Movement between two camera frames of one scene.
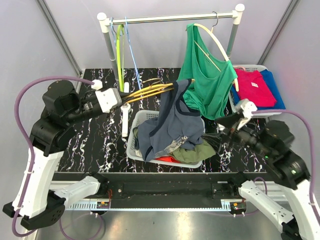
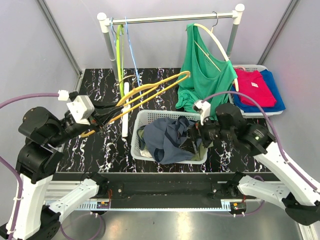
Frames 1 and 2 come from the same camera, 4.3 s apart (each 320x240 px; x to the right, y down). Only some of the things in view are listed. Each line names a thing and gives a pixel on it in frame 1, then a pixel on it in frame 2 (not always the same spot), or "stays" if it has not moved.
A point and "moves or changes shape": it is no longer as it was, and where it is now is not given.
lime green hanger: x=120 y=39 stays
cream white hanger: x=211 y=30 stays
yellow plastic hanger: x=154 y=90 moves or changes shape
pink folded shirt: x=252 y=86 stays
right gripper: x=214 y=139 -> x=199 y=131
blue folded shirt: x=271 y=85 stays
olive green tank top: x=197 y=153 -> x=198 y=154
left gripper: x=123 y=95 -> x=103 y=115
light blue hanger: x=132 y=51 stays
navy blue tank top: x=172 y=127 moves or changes shape
